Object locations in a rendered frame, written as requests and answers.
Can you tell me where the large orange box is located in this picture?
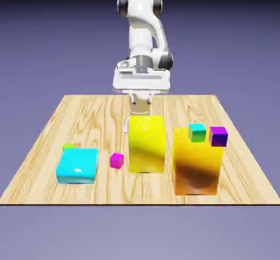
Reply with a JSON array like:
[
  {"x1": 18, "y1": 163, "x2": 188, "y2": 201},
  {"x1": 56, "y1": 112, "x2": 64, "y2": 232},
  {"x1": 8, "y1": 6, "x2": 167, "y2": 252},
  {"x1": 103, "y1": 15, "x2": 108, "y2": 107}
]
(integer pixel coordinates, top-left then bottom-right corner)
[{"x1": 172, "y1": 126, "x2": 224, "y2": 197}]

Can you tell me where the large yellow box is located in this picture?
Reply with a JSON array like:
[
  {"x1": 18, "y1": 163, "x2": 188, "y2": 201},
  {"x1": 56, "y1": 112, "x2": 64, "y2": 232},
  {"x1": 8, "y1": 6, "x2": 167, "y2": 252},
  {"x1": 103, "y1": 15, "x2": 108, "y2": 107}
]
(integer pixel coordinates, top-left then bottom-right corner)
[{"x1": 128, "y1": 115, "x2": 165, "y2": 175}]

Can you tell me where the large cyan box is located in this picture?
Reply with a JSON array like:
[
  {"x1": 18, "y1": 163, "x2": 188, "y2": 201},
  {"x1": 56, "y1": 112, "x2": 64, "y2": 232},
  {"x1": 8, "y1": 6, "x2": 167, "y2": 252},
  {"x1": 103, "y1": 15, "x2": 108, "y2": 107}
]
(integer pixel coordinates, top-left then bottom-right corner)
[{"x1": 55, "y1": 147, "x2": 100, "y2": 186}]

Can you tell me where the small magenta cube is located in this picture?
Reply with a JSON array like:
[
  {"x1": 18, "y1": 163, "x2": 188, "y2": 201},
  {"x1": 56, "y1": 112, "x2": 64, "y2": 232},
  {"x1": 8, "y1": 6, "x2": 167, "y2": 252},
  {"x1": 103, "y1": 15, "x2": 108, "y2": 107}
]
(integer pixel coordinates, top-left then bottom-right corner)
[{"x1": 109, "y1": 152, "x2": 125, "y2": 170}]

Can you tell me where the small lime green cube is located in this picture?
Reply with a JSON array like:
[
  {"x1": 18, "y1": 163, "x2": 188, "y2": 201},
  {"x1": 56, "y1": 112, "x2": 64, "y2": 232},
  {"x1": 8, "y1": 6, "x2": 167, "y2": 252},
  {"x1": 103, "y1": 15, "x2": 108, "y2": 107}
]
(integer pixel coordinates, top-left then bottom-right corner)
[{"x1": 62, "y1": 142, "x2": 77, "y2": 152}]

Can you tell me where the small teal green cube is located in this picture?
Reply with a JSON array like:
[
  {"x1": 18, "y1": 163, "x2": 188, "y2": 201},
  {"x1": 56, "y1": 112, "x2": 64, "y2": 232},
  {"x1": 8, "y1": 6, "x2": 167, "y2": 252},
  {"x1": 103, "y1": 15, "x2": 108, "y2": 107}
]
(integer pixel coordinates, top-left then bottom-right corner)
[{"x1": 188, "y1": 123, "x2": 207, "y2": 143}]

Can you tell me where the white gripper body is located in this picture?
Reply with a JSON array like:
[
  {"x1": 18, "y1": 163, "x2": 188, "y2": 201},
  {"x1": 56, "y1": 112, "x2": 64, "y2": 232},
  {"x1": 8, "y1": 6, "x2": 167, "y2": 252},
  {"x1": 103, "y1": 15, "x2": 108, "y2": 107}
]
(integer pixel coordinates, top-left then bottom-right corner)
[{"x1": 112, "y1": 67, "x2": 172, "y2": 96}]

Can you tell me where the small purple cube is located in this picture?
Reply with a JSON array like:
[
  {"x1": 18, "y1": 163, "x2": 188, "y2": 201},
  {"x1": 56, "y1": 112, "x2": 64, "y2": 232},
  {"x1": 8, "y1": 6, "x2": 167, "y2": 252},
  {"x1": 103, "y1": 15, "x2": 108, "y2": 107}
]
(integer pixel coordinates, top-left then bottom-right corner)
[{"x1": 209, "y1": 126, "x2": 229, "y2": 148}]

